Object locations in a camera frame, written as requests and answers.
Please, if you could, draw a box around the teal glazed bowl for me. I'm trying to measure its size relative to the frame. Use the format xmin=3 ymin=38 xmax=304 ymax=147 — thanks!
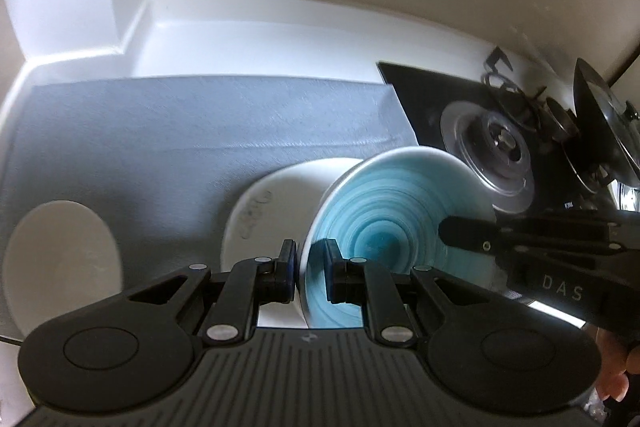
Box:
xmin=299 ymin=146 xmax=497 ymax=329

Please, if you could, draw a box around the white floral plate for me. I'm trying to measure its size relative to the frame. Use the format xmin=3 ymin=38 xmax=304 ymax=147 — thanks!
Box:
xmin=220 ymin=157 xmax=362 ymax=329

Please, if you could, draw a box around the white bowl blue pattern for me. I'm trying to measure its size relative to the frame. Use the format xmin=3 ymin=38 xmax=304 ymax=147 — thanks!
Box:
xmin=1 ymin=200 xmax=124 ymax=336

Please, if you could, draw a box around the person's right hand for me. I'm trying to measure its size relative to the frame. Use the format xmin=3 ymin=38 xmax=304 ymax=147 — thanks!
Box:
xmin=596 ymin=329 xmax=639 ymax=402

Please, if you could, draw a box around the black gas stove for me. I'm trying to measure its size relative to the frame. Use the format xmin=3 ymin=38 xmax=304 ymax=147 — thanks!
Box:
xmin=378 ymin=49 xmax=617 ymax=216

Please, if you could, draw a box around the black pot lid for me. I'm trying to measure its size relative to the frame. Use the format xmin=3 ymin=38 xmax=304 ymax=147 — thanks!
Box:
xmin=573 ymin=57 xmax=639 ymax=188

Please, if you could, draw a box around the grey counter mat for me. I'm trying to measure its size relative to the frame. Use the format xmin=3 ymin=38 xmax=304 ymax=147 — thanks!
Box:
xmin=1 ymin=77 xmax=416 ymax=280

